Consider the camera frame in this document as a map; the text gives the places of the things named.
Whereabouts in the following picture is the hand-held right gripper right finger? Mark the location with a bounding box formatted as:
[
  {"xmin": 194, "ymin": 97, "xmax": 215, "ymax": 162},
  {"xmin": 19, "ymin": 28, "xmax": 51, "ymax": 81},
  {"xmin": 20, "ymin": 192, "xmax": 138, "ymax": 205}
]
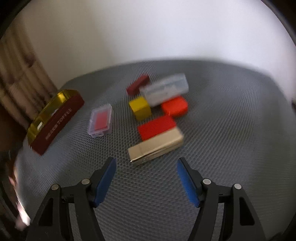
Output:
[{"xmin": 177, "ymin": 157, "xmax": 274, "ymax": 241}]

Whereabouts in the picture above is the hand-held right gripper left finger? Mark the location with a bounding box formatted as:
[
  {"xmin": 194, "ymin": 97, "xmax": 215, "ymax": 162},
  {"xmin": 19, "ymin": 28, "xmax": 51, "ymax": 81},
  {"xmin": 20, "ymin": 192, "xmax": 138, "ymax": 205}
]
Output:
[{"xmin": 25, "ymin": 157, "xmax": 117, "ymax": 241}]

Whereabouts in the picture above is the pale gold rectangular box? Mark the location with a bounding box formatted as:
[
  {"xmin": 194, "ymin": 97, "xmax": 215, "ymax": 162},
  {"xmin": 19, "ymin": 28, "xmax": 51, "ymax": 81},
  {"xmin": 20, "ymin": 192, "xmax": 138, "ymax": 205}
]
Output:
[{"xmin": 128, "ymin": 126, "xmax": 185, "ymax": 166}]

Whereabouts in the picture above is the small clear case red insert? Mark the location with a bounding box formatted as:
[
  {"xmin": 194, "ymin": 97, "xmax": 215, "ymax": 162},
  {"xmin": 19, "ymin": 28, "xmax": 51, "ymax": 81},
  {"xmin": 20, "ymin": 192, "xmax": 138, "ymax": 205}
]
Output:
[{"xmin": 87, "ymin": 104, "xmax": 113, "ymax": 138}]

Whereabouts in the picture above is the red rectangular block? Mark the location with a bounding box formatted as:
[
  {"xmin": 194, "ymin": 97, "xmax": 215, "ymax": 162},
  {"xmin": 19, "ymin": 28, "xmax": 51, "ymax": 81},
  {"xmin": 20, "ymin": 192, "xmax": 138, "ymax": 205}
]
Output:
[{"xmin": 137, "ymin": 115, "xmax": 176, "ymax": 141}]

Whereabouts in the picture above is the maroon and gold tin box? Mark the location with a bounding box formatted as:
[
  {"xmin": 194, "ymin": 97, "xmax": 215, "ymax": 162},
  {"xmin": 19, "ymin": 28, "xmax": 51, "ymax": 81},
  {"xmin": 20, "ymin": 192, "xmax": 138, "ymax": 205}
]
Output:
[{"xmin": 27, "ymin": 89, "xmax": 85, "ymax": 156}]

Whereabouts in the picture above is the red plastic lid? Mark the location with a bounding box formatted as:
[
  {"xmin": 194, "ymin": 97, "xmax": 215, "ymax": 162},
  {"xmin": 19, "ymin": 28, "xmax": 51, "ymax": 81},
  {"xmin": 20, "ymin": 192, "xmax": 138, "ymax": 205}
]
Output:
[{"xmin": 161, "ymin": 96, "xmax": 188, "ymax": 117}]

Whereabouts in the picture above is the yellow block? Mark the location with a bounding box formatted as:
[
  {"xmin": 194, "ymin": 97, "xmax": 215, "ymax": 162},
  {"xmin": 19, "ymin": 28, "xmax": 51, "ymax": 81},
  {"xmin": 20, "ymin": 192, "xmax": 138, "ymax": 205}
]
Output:
[{"xmin": 129, "ymin": 96, "xmax": 152, "ymax": 121}]

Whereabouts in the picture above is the clear plastic box with label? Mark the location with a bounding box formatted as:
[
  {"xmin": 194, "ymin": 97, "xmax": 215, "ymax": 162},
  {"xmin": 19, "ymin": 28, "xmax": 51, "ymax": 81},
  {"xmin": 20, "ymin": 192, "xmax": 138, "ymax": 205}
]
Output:
[{"xmin": 139, "ymin": 74, "xmax": 189, "ymax": 107}]

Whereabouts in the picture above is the dark red block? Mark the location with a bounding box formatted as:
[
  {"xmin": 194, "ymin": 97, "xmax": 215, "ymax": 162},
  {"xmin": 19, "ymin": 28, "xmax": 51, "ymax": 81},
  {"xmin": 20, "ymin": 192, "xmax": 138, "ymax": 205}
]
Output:
[{"xmin": 126, "ymin": 75, "xmax": 150, "ymax": 95}]

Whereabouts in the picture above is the grey honeycomb mat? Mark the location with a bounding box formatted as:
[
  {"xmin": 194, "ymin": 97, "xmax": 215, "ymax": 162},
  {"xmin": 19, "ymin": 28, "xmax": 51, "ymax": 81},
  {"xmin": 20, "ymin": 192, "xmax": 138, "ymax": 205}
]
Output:
[{"xmin": 14, "ymin": 59, "xmax": 296, "ymax": 241}]

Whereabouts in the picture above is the beige curtain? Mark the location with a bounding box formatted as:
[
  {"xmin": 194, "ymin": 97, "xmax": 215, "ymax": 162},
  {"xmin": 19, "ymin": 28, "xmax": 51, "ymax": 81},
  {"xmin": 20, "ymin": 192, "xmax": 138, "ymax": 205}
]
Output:
[{"xmin": 0, "ymin": 23, "xmax": 59, "ymax": 130}]

